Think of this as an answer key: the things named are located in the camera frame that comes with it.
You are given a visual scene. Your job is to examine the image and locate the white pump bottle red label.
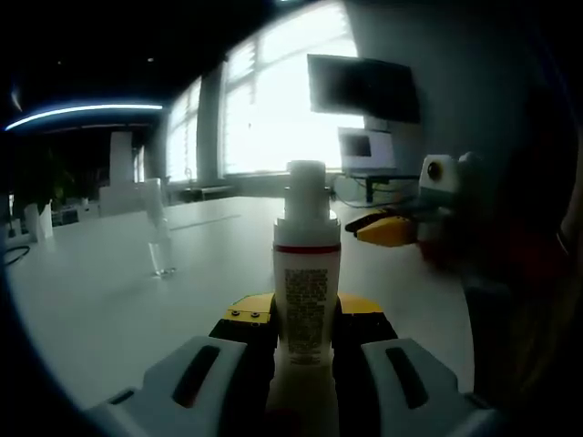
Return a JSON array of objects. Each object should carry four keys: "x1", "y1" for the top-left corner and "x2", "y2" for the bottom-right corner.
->
[{"x1": 266, "y1": 159, "x2": 343, "y2": 437}]

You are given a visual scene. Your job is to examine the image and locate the black wall monitor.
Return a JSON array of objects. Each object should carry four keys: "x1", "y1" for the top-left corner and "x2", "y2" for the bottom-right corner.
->
[{"x1": 307, "y1": 53, "x2": 421, "y2": 125}]

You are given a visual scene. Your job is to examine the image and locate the green leafy plant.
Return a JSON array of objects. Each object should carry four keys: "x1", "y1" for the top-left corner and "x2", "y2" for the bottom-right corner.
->
[{"x1": 11, "y1": 154, "x2": 90, "y2": 215}]

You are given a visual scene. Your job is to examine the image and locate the white low cabinet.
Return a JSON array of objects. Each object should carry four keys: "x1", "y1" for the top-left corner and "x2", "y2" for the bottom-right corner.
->
[{"x1": 98, "y1": 179, "x2": 156, "y2": 215}]

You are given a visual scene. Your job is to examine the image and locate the open laptop on stand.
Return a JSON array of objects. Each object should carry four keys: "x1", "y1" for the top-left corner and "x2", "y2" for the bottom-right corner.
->
[{"x1": 337, "y1": 127, "x2": 397, "y2": 177}]

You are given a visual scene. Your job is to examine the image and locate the long black table cable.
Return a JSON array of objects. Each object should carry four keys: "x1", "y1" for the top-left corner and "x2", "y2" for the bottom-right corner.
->
[{"x1": 2, "y1": 245, "x2": 31, "y2": 265}]

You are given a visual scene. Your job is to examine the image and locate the clear glass pump bottle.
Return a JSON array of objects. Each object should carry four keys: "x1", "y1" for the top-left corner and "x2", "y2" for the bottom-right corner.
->
[{"x1": 145, "y1": 178, "x2": 178, "y2": 279}]

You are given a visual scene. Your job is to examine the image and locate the short ceiling light strip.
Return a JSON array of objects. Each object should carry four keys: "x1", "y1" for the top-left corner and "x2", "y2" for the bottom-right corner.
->
[{"x1": 5, "y1": 104, "x2": 164, "y2": 132}]

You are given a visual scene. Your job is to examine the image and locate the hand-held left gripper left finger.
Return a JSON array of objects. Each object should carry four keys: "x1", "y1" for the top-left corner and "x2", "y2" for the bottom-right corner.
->
[{"x1": 88, "y1": 292, "x2": 278, "y2": 437}]

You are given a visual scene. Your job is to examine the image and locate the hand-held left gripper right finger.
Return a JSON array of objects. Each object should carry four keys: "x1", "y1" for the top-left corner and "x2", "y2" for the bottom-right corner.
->
[{"x1": 334, "y1": 293, "x2": 509, "y2": 437}]

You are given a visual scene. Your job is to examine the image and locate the white square pillar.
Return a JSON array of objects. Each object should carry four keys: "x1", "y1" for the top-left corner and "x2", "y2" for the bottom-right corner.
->
[{"x1": 108, "y1": 131, "x2": 134, "y2": 186}]

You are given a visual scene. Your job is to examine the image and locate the small clear pump cover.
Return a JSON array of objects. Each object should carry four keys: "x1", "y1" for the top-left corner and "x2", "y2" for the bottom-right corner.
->
[{"x1": 145, "y1": 178, "x2": 166, "y2": 219}]

